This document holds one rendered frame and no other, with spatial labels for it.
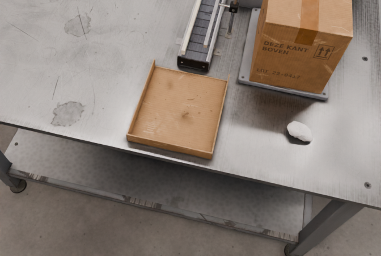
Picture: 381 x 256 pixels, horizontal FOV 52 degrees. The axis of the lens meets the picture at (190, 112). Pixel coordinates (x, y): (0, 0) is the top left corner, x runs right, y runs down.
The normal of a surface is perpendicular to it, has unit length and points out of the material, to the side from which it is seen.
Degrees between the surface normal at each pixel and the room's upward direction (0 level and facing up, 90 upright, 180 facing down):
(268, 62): 90
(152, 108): 0
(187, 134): 0
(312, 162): 0
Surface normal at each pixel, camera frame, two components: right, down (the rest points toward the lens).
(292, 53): -0.20, 0.82
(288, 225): 0.04, -0.54
